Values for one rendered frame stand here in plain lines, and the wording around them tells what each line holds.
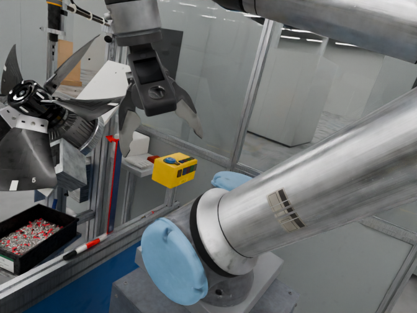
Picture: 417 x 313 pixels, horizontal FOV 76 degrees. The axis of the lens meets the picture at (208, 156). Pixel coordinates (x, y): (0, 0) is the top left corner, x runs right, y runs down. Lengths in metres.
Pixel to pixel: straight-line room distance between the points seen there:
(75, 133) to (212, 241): 0.92
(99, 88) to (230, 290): 1.12
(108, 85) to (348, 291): 1.47
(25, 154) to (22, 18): 5.80
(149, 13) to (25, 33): 6.35
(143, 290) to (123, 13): 0.50
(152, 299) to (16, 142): 0.70
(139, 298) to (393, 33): 0.58
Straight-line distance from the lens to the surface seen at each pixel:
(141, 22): 0.44
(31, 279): 0.85
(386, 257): 1.40
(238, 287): 0.56
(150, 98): 0.38
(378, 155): 0.25
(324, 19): 0.41
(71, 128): 1.16
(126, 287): 0.62
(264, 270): 0.68
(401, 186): 0.26
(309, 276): 1.51
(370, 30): 0.39
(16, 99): 1.14
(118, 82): 1.37
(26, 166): 1.01
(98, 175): 1.49
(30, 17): 6.79
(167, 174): 1.01
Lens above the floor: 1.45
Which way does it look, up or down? 19 degrees down
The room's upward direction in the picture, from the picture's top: 13 degrees clockwise
